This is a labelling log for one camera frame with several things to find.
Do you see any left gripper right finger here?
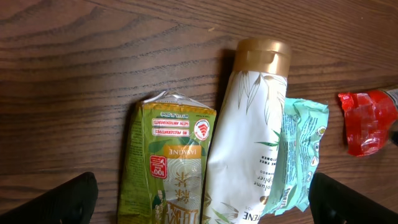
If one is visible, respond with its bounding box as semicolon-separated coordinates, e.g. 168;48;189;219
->
308;172;397;224

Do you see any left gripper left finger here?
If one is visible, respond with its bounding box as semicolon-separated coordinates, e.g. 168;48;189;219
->
1;172;98;224

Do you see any teal snack packet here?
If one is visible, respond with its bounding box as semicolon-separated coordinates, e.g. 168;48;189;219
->
262;98;329;215

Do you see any white tube gold cap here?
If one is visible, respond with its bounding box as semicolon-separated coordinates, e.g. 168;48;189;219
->
201;39;292;223

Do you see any orange noodle packet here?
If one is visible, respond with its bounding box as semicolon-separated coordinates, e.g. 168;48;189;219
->
338;85;397;156

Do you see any green tea drink pouch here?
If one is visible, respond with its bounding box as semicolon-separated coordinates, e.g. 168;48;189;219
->
118;91;216;224

